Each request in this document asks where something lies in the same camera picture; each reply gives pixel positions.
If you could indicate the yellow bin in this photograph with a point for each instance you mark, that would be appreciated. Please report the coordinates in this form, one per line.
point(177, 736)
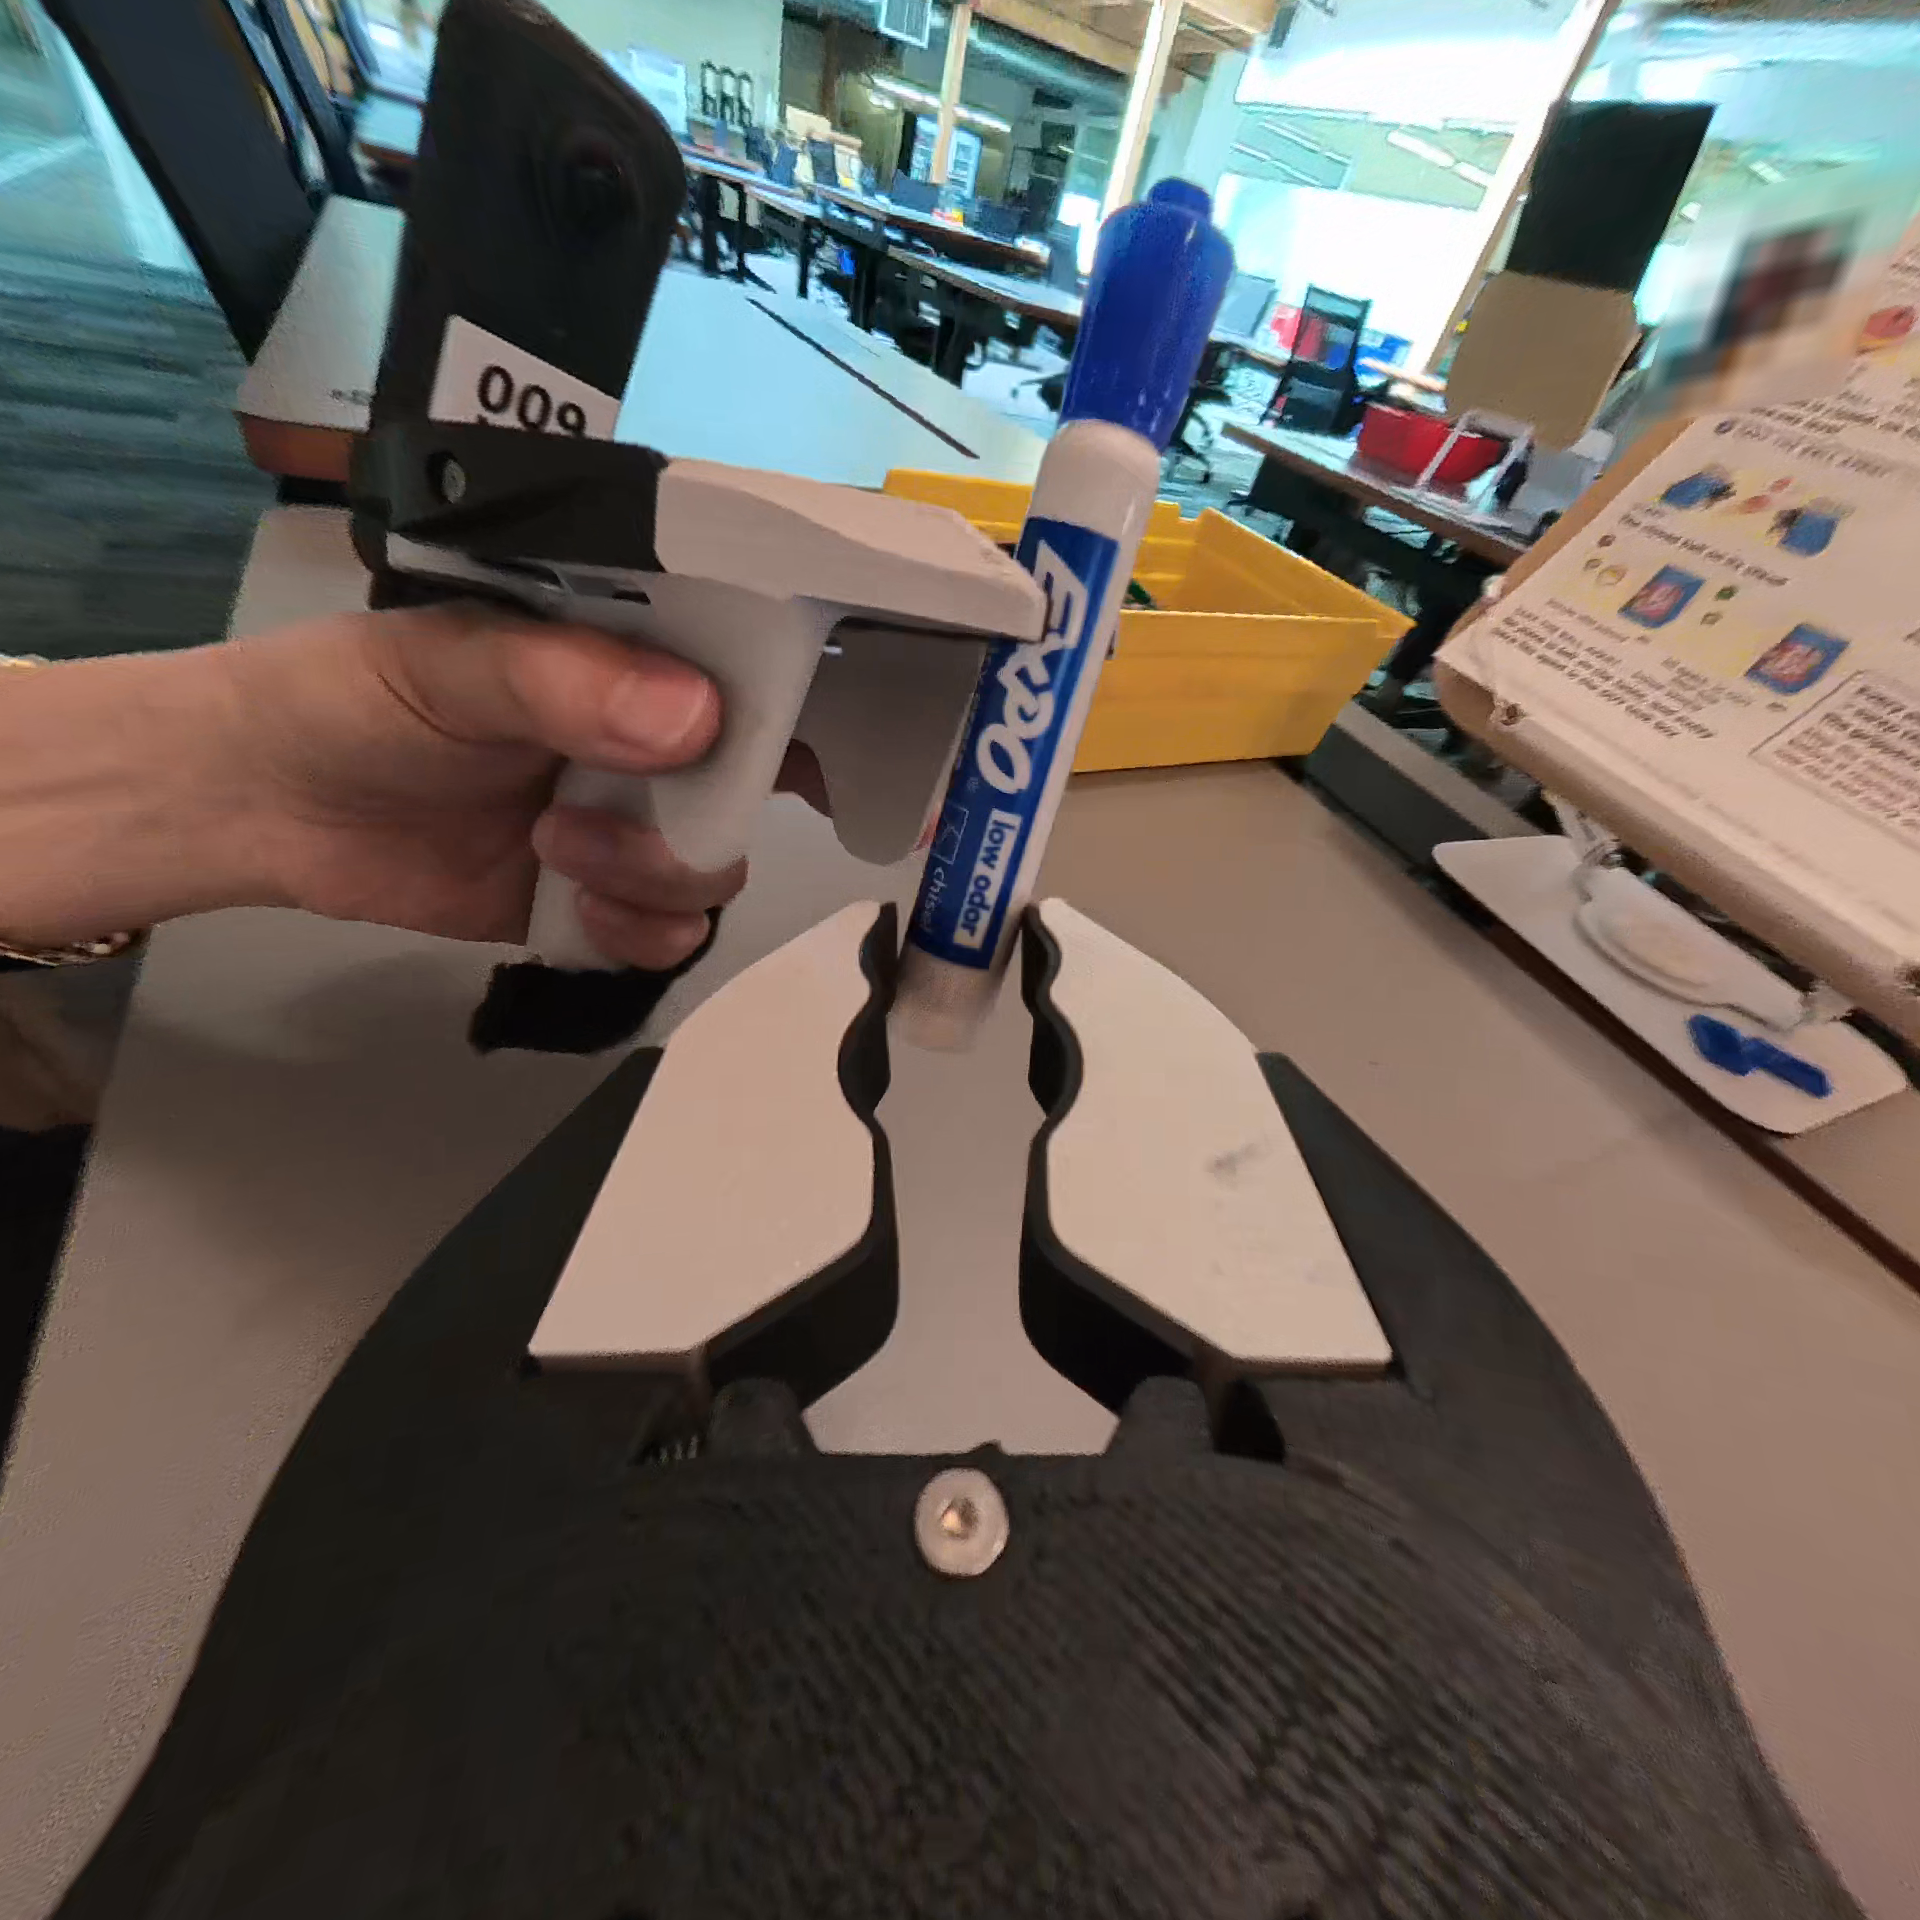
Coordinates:
point(1246, 662)

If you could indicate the small blue block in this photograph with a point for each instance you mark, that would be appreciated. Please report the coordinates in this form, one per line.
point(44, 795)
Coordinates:
point(1756, 1060)

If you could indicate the black panel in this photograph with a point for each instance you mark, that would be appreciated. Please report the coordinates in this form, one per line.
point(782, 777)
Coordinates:
point(1615, 195)

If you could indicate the person's left hand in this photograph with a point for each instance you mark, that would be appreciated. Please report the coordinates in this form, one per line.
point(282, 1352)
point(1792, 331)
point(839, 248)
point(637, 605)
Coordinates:
point(419, 766)

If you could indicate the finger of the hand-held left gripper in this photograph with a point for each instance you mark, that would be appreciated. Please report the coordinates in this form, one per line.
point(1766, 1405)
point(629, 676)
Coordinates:
point(840, 556)
point(899, 736)

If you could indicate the blue Expo marker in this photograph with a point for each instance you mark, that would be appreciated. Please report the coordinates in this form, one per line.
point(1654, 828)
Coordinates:
point(1051, 631)

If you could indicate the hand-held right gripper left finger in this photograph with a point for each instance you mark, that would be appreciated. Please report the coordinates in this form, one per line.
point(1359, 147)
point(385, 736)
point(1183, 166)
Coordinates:
point(707, 1199)

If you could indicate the background desk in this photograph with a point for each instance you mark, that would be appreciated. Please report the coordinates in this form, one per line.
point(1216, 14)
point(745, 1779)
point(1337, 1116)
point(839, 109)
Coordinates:
point(1397, 489)

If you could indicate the person's left forearm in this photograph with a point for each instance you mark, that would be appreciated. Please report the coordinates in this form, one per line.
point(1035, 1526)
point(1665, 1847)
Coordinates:
point(106, 781)

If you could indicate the red storage bin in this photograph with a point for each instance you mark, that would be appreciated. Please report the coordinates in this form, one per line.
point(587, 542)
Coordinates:
point(1425, 441)

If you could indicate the wooden instruction board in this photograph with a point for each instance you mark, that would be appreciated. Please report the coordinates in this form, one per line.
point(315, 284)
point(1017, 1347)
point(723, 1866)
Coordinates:
point(1773, 646)

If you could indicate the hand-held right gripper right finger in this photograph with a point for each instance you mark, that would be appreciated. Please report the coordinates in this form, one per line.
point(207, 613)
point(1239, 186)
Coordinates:
point(1201, 1199)

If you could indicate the white stand base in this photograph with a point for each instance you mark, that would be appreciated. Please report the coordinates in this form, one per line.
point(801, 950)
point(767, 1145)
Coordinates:
point(1517, 887)

